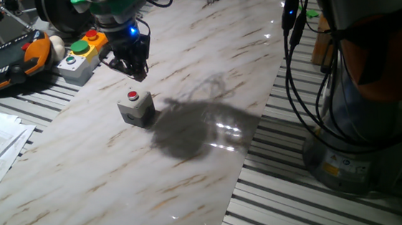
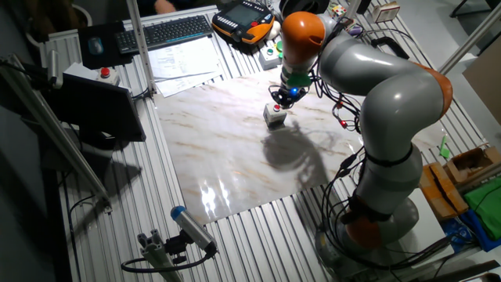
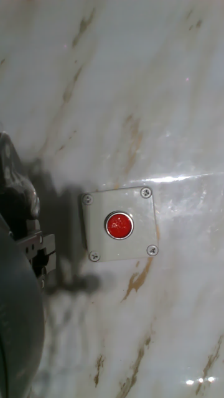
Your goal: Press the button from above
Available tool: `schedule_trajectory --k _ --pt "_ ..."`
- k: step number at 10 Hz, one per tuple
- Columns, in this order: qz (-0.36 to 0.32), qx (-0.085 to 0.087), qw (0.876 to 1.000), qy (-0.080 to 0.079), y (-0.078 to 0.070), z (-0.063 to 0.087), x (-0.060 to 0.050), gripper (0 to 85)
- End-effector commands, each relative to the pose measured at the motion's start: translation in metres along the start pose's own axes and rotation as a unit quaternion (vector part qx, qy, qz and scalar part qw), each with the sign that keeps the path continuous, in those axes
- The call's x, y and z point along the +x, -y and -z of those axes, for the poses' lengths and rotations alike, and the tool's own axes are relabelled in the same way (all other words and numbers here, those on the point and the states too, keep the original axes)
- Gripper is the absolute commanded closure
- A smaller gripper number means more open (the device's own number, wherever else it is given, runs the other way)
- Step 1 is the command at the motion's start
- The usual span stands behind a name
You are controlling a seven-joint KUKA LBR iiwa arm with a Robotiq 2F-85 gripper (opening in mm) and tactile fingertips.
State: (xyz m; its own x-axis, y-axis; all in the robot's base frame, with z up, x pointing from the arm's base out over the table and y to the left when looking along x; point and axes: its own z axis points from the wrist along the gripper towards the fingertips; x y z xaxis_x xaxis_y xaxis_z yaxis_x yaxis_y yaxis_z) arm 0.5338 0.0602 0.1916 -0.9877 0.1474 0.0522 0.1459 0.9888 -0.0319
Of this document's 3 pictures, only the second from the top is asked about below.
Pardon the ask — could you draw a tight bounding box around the grey box small green button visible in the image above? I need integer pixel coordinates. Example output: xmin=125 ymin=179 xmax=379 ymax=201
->
xmin=258 ymin=45 xmax=282 ymax=71

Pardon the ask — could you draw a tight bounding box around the black cable with connector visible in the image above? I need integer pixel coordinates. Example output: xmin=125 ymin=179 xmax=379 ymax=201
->
xmin=319 ymin=146 xmax=369 ymax=271

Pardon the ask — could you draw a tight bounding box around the long aluminium frame beam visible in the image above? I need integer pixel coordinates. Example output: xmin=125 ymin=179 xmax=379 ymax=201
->
xmin=0 ymin=52 xmax=114 ymax=213

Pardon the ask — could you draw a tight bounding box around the black mouse pad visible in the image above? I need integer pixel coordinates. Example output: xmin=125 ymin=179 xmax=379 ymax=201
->
xmin=77 ymin=21 xmax=135 ymax=71

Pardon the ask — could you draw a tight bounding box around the black monitor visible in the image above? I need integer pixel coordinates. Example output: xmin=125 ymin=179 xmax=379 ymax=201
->
xmin=41 ymin=72 xmax=148 ymax=150

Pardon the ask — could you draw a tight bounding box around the orange and black teach pendant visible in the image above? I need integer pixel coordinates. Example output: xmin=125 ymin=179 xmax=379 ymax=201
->
xmin=211 ymin=0 xmax=276 ymax=45

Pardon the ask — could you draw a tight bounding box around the bystander bare hand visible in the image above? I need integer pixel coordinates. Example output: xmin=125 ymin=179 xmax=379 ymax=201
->
xmin=153 ymin=0 xmax=178 ymax=15

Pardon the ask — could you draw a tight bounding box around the open brown cardboard box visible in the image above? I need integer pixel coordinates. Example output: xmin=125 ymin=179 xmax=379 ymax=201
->
xmin=444 ymin=145 xmax=501 ymax=185

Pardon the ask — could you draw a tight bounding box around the small white carton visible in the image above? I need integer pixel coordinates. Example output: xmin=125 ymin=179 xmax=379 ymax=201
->
xmin=370 ymin=1 xmax=402 ymax=24

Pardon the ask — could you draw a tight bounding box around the thin aluminium bar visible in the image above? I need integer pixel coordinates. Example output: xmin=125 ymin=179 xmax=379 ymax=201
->
xmin=438 ymin=2 xmax=501 ymax=76

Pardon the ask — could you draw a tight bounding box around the orange brown cardboard box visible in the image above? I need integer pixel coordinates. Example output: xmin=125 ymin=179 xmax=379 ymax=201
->
xmin=418 ymin=161 xmax=470 ymax=221

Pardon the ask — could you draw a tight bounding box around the blue bag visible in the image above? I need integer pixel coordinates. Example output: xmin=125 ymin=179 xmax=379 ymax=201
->
xmin=442 ymin=209 xmax=501 ymax=254

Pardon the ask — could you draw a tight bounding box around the grey box with red button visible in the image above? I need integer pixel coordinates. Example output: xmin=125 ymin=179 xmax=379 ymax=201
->
xmin=262 ymin=103 xmax=289 ymax=128

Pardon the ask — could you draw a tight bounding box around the black keyboard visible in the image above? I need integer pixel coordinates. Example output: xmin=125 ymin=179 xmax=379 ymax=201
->
xmin=114 ymin=14 xmax=214 ymax=55

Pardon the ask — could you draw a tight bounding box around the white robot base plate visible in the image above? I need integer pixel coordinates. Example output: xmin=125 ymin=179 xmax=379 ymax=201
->
xmin=391 ymin=187 xmax=456 ymax=268

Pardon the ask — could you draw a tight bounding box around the computer mouse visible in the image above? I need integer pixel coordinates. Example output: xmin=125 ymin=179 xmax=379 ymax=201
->
xmin=87 ymin=36 xmax=105 ymax=56

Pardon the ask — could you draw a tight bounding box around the grey depth camera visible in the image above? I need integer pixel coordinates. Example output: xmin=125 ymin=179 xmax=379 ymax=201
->
xmin=170 ymin=205 xmax=219 ymax=255

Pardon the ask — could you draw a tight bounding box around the black gripper cable bundle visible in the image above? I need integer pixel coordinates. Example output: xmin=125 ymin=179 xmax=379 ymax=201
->
xmin=311 ymin=68 xmax=364 ymax=135

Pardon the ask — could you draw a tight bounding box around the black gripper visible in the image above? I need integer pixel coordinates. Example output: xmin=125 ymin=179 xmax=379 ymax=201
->
xmin=269 ymin=84 xmax=310 ymax=110

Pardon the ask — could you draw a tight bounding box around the marble pattern sheet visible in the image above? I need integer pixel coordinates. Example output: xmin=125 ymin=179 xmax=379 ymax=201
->
xmin=153 ymin=66 xmax=449 ymax=226

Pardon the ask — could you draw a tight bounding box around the small green plastic piece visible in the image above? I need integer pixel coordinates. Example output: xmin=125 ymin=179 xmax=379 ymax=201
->
xmin=438 ymin=135 xmax=452 ymax=160

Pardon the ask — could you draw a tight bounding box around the brown cardboard panel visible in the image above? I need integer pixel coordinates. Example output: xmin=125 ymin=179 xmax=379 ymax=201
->
xmin=461 ymin=46 xmax=501 ymax=127

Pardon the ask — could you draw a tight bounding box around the black camera cable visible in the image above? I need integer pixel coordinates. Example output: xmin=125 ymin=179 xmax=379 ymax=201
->
xmin=120 ymin=249 xmax=215 ymax=274

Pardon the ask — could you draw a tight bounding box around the green cloth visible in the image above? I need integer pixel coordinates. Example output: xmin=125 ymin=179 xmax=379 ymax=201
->
xmin=463 ymin=175 xmax=501 ymax=242

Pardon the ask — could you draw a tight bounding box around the grey box red emergency button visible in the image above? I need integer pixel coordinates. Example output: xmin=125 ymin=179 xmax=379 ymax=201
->
xmin=96 ymin=66 xmax=121 ymax=88

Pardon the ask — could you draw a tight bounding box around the printed paper sheet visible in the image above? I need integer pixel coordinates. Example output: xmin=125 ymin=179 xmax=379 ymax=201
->
xmin=147 ymin=35 xmax=222 ymax=82
xmin=156 ymin=70 xmax=224 ymax=99

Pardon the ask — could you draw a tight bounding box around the short aluminium profile mount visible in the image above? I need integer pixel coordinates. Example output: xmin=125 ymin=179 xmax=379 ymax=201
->
xmin=136 ymin=229 xmax=185 ymax=282

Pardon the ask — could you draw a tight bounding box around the aluminium frame post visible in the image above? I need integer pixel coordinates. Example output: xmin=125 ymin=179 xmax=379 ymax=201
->
xmin=125 ymin=0 xmax=157 ymax=96

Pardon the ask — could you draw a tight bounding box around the colourful puzzle cube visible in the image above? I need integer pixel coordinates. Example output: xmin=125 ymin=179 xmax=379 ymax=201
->
xmin=327 ymin=2 xmax=349 ymax=19

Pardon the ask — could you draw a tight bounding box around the black round spool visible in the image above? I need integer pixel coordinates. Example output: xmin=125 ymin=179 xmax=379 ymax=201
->
xmin=278 ymin=0 xmax=332 ymax=17

